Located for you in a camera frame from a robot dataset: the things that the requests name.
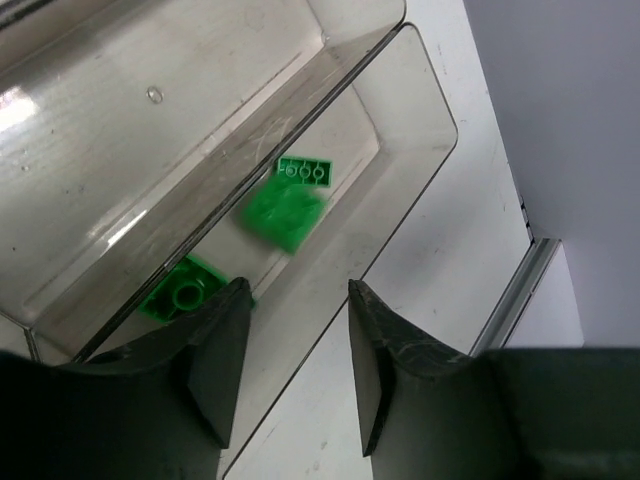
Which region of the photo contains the green lego plate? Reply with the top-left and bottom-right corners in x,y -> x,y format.
274,156 -> 332,188

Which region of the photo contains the green lego brick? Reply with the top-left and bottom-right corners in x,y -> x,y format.
240,177 -> 327,254

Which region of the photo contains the small green lego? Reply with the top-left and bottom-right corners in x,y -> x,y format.
137,255 -> 231,323

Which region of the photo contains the clear bin front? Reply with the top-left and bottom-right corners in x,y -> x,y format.
24,22 -> 460,480

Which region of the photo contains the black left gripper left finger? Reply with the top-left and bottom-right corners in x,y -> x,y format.
1,277 -> 251,479

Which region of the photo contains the clear bin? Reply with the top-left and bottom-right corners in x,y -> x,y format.
24,22 -> 460,480
0,0 -> 407,326

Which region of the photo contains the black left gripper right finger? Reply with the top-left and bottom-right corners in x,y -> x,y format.
348,280 -> 639,479

